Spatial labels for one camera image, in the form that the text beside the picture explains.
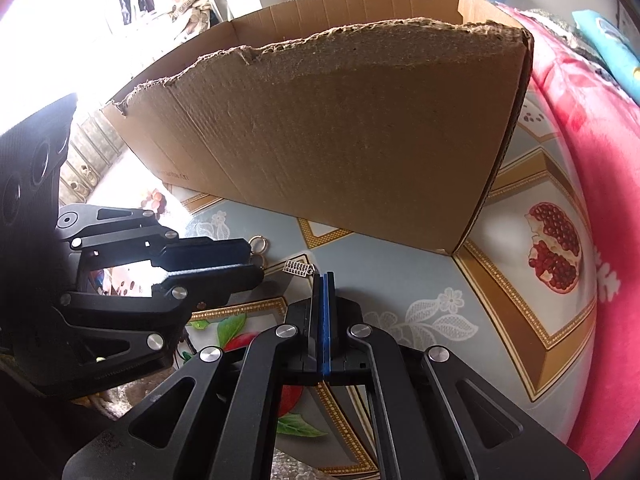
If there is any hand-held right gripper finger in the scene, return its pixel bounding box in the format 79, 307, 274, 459
62, 273, 325, 480
325, 272, 589, 480

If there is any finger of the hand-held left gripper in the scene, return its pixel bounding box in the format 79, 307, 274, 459
56, 203, 252, 271
61, 263, 265, 357

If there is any small silver earring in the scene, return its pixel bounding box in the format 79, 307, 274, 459
282, 259, 318, 277

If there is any torn brown cardboard box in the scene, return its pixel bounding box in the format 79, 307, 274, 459
102, 0, 535, 257

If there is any fruit print tablecloth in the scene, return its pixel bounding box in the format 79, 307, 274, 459
140, 95, 601, 480

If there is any pink blanket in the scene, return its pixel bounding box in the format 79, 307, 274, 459
500, 2, 640, 478

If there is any grey patterned cushion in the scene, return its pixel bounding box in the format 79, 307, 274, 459
525, 7, 601, 66

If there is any cyan pillow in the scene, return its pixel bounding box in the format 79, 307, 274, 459
572, 10, 640, 91

